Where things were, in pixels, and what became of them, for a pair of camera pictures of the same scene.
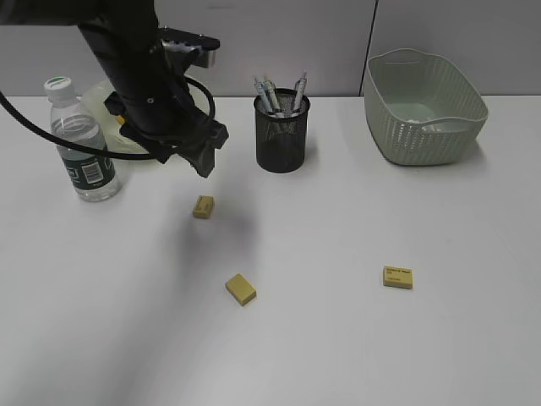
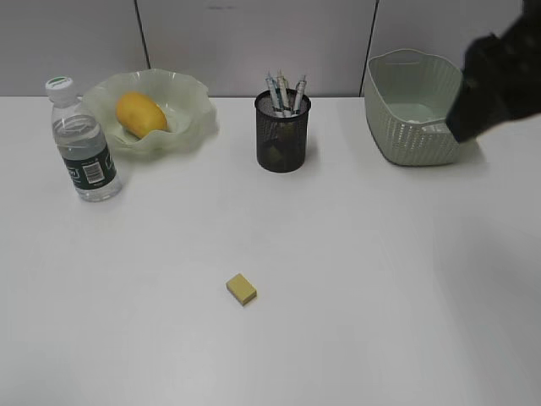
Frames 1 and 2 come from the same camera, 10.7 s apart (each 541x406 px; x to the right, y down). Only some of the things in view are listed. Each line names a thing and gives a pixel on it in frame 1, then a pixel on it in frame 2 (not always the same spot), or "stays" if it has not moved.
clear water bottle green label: x=94 y=177 stays
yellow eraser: x=204 y=207 to x=275 y=155
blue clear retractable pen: x=261 y=90 to x=276 y=101
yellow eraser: x=240 y=289 stays
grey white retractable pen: x=300 y=86 stays
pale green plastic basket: x=420 y=109 stays
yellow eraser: x=398 y=277 to x=286 y=133
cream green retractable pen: x=271 y=90 to x=286 y=110
